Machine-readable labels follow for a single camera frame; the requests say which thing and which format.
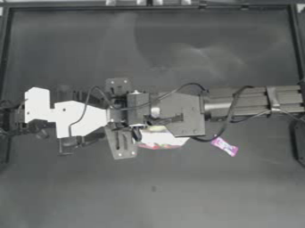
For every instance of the clear bag with pink zip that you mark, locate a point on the clear bag with pink zip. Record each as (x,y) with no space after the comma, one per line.
(158,138)

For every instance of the purple candy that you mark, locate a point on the purple candy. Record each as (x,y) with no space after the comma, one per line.
(224,146)

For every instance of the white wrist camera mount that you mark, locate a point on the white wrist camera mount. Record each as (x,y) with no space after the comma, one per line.
(79,118)
(38,104)

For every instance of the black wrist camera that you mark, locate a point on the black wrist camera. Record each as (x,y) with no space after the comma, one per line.
(70,145)

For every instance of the black table frame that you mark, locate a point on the black table frame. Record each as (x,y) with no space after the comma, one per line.
(79,6)

